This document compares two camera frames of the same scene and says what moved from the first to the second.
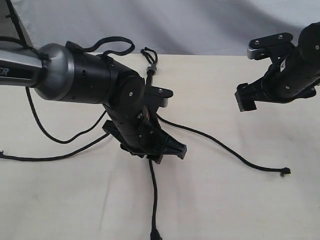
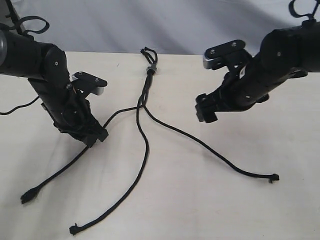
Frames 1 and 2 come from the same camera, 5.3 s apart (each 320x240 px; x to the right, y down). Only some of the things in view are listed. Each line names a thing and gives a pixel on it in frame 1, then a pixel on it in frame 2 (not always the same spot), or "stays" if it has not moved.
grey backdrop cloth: (176, 27) stays
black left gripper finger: (172, 146) → (101, 132)
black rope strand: (283, 171) → (151, 59)
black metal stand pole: (15, 21) stays
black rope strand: (6, 155) → (151, 55)
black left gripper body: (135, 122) → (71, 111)
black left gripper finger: (156, 157) → (89, 140)
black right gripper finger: (247, 105) → (206, 114)
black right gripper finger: (244, 91) → (204, 101)
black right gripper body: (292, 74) → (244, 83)
